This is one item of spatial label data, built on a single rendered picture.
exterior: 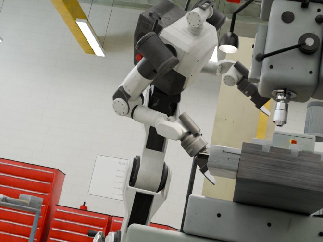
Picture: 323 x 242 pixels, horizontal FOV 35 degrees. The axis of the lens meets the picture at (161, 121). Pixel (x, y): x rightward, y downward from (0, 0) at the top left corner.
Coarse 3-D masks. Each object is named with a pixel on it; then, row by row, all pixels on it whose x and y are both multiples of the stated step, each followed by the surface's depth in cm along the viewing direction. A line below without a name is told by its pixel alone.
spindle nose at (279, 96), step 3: (279, 93) 177; (282, 93) 176; (288, 93) 176; (276, 96) 178; (279, 96) 176; (282, 96) 176; (288, 96) 176; (276, 99) 177; (279, 99) 177; (285, 99) 176; (288, 99) 176; (288, 102) 178
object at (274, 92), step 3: (273, 90) 177; (276, 90) 176; (279, 90) 175; (282, 90) 174; (288, 90) 174; (291, 90) 174; (273, 93) 179; (276, 93) 180; (291, 93) 175; (294, 93) 175; (291, 96) 178; (294, 96) 178
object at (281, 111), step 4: (276, 108) 176; (280, 108) 175; (284, 108) 174; (288, 108) 176; (276, 112) 175; (280, 112) 174; (284, 112) 174; (276, 116) 174; (280, 116) 174; (284, 116) 174; (276, 120) 174; (280, 120) 173; (284, 120) 174
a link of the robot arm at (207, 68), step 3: (210, 60) 244; (207, 63) 242; (210, 63) 242; (213, 63) 241; (204, 66) 242; (207, 66) 242; (210, 66) 241; (201, 69) 243; (204, 69) 243; (207, 69) 242; (210, 69) 241; (201, 72) 245; (204, 72) 244; (207, 72) 243; (210, 72) 242
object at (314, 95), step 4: (320, 64) 171; (320, 68) 170; (320, 72) 168; (320, 76) 168; (320, 80) 170; (320, 84) 172; (316, 88) 177; (320, 88) 176; (316, 92) 180; (320, 92) 179; (312, 96) 185; (316, 96) 184; (320, 96) 183
